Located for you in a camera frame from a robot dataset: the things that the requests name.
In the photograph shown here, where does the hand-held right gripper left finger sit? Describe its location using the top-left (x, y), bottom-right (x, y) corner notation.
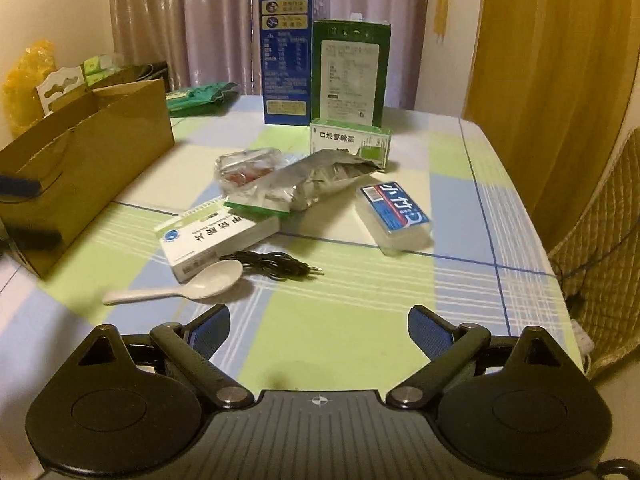
top-left (75, 304), bottom-right (255, 409)

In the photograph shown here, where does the yellow wall ornament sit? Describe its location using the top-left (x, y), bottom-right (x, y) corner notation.
top-left (434, 0), bottom-right (452, 44)

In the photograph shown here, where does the silver foil pouch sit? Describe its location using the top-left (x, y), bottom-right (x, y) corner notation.
top-left (224, 149), bottom-right (389, 216)

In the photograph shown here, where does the yellow plastic bag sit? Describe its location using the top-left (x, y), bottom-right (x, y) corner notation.
top-left (2, 40), bottom-right (57, 137)

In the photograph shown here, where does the translucent plastic box blue label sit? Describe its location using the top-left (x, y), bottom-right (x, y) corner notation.
top-left (354, 180), bottom-right (434, 257)

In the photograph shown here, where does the dark green carton box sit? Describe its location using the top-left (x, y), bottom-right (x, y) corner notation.
top-left (312, 18), bottom-right (392, 129)

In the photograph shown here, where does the small white green medicine box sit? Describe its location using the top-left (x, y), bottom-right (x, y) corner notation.
top-left (308, 117), bottom-right (394, 170)

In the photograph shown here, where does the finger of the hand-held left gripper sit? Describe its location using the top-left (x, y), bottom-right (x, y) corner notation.
top-left (0, 174), bottom-right (43, 201)
top-left (0, 222), bottom-right (61, 262)

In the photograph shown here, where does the tall blue carton box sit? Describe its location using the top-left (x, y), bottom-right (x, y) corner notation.
top-left (258, 0), bottom-right (331, 126)

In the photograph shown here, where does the black audio cable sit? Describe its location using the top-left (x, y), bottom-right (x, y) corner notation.
top-left (220, 250), bottom-right (325, 281)

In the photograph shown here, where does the clear plastic bag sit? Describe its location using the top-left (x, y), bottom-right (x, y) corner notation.
top-left (214, 147), bottom-right (289, 194)

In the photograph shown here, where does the pale purple curtain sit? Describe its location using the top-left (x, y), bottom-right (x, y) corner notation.
top-left (107, 0), bottom-right (431, 110)

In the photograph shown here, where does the black power cable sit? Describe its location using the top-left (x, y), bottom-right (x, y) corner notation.
top-left (554, 237), bottom-right (640, 311)

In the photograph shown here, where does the plaid cloth covered desktop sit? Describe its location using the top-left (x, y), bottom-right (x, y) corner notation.
top-left (0, 92), bottom-right (587, 397)

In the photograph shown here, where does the white cardboard box handle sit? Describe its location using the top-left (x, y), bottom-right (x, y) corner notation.
top-left (36, 64), bottom-right (89, 117)

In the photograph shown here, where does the green white packet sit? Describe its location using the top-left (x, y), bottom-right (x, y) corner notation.
top-left (82, 53), bottom-right (122, 87)

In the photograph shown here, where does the cardboard box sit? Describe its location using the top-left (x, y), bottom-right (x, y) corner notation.
top-left (0, 77), bottom-right (176, 279)

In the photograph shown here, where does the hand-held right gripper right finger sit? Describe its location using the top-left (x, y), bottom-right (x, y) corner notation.
top-left (386, 304), bottom-right (567, 409)

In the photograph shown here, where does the quilted chair cover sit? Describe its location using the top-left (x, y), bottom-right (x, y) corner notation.
top-left (547, 127), bottom-right (640, 381)

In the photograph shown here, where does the white plastic spoon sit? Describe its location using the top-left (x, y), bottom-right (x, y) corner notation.
top-left (102, 259), bottom-right (245, 306)

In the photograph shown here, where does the green foil packet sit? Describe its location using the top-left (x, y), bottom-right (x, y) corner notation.
top-left (166, 82), bottom-right (241, 119)

